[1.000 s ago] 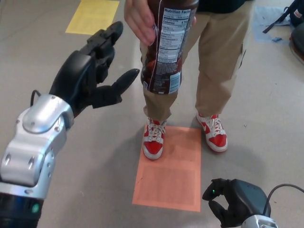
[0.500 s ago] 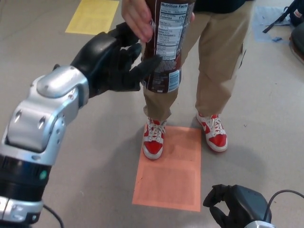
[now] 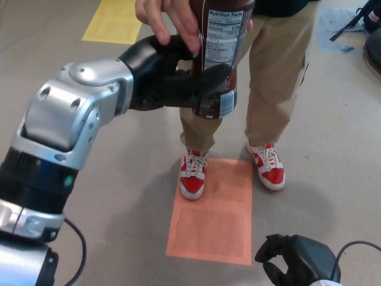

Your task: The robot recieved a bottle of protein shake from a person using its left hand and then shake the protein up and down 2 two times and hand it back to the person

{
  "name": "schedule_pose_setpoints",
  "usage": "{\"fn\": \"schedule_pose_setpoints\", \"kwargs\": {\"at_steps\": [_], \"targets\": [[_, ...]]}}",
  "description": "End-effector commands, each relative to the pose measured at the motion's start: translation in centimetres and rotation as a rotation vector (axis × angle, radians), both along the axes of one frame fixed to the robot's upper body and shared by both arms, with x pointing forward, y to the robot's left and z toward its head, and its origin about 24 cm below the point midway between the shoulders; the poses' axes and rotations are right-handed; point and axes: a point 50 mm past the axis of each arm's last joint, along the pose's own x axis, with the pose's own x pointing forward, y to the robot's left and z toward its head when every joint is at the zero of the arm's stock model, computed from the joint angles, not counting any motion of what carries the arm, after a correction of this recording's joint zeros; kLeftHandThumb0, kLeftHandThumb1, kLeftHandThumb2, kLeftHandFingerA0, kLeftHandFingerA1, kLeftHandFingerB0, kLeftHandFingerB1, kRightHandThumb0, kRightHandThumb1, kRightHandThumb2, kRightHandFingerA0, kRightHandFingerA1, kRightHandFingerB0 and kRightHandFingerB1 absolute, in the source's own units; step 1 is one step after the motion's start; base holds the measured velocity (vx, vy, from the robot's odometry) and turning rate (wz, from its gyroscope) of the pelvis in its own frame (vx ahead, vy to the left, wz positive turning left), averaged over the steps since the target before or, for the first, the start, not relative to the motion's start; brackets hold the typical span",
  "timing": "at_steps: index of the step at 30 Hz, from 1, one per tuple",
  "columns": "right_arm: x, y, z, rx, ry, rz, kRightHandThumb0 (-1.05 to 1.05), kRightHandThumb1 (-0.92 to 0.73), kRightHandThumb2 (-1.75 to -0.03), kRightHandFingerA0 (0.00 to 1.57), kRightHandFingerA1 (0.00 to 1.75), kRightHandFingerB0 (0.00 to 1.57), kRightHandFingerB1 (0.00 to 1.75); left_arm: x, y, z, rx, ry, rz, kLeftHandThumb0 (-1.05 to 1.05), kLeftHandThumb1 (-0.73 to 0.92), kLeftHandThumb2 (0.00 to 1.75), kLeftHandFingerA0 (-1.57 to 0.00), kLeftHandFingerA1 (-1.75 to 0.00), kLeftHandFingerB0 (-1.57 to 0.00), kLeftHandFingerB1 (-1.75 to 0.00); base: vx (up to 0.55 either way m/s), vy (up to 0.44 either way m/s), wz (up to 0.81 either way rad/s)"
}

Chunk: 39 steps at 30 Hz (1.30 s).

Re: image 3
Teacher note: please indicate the person's bare hand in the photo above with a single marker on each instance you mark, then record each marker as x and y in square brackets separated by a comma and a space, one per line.
[172, 15]

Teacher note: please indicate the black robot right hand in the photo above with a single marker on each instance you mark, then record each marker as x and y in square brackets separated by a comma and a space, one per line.
[306, 256]

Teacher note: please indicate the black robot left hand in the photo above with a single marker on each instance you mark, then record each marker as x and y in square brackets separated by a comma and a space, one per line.
[149, 77]

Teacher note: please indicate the brown protein shake bottle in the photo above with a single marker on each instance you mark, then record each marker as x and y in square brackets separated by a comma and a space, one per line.
[220, 44]

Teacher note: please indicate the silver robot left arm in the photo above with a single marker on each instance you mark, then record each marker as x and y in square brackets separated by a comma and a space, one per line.
[59, 113]

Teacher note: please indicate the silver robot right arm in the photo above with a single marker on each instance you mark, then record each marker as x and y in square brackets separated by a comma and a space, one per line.
[323, 283]

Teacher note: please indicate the red white person's left sneaker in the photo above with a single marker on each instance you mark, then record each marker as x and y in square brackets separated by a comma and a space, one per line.
[272, 175]

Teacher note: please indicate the red white person's sneaker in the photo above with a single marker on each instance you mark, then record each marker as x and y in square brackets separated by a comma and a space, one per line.
[272, 175]
[192, 184]

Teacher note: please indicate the red white person's right sneaker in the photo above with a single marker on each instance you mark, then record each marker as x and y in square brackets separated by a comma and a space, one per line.
[192, 184]

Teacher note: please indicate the yellow paper sheet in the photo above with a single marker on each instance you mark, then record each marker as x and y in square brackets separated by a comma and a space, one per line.
[113, 24]

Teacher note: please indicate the orange paper sheet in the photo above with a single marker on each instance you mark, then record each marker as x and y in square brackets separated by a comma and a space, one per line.
[211, 226]

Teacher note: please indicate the dark shirt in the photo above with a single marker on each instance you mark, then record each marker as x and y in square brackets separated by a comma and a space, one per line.
[282, 4]

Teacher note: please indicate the khaki cargo trousers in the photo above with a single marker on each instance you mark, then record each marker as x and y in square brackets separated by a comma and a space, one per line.
[276, 74]

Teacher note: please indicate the blue paper sheet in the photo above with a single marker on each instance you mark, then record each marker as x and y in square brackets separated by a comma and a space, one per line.
[330, 29]

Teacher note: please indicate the small blue paper scrap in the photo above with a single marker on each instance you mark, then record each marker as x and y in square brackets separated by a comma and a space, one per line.
[346, 48]

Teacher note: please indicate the dark grey round object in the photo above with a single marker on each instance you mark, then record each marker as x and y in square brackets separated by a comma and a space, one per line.
[373, 50]

